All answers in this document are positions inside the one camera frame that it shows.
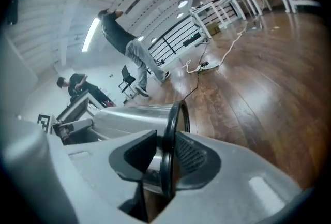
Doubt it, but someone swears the long ceiling light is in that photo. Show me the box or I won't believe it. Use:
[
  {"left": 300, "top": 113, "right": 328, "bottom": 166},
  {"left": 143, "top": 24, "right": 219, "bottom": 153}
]
[{"left": 81, "top": 17, "right": 101, "bottom": 53}]

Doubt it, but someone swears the cardboard box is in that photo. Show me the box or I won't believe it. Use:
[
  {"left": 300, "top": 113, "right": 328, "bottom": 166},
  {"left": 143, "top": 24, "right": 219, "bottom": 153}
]
[{"left": 206, "top": 23, "right": 221, "bottom": 36}]

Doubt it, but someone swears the steel trash bin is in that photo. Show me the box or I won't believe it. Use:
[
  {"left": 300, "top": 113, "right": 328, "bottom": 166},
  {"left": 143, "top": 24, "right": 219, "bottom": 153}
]
[{"left": 94, "top": 100, "right": 191, "bottom": 199}]

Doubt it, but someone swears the long black floor cable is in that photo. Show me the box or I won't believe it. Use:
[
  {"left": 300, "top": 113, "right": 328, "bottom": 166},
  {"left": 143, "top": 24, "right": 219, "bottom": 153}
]
[{"left": 182, "top": 43, "right": 209, "bottom": 101}]

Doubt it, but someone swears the black metal railing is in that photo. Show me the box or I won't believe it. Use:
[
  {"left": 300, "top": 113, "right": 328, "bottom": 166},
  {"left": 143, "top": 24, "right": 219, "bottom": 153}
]
[{"left": 147, "top": 16, "right": 207, "bottom": 66}]

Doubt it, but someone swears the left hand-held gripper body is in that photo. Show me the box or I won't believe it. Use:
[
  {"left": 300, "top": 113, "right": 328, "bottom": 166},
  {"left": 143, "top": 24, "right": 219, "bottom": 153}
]
[{"left": 36, "top": 113, "right": 69, "bottom": 146}]

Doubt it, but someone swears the dark-topped white desk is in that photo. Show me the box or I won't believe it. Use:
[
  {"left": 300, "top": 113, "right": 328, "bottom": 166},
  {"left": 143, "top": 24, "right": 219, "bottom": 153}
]
[{"left": 56, "top": 90, "right": 104, "bottom": 122}]

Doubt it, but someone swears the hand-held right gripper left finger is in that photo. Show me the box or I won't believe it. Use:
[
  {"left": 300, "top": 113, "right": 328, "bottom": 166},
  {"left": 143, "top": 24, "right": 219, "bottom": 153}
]
[{"left": 1, "top": 119, "right": 158, "bottom": 224}]

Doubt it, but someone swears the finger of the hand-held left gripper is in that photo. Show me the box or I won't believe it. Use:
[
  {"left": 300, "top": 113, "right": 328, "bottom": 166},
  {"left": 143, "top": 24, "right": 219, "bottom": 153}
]
[
  {"left": 62, "top": 118, "right": 94, "bottom": 132},
  {"left": 67, "top": 128, "right": 110, "bottom": 145}
]

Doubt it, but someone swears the black office chair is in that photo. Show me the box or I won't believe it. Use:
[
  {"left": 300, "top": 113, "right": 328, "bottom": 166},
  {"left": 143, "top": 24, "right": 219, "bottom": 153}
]
[{"left": 118, "top": 64, "right": 138, "bottom": 95}]

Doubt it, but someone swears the white power strip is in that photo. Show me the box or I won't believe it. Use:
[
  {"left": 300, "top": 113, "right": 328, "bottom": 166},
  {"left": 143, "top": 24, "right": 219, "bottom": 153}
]
[{"left": 197, "top": 62, "right": 220, "bottom": 73}]

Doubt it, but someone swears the white rope cable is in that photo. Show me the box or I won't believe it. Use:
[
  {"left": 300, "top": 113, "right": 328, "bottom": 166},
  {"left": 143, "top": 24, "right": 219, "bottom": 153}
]
[{"left": 180, "top": 28, "right": 247, "bottom": 75}]

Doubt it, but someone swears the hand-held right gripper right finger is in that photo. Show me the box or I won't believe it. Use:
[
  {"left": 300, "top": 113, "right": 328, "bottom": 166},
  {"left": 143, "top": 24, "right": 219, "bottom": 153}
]
[{"left": 155, "top": 130, "right": 304, "bottom": 224}]

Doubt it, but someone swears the grey flat stand base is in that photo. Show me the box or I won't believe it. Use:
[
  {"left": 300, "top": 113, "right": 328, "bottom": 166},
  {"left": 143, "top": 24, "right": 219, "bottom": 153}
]
[{"left": 245, "top": 22, "right": 262, "bottom": 34}]

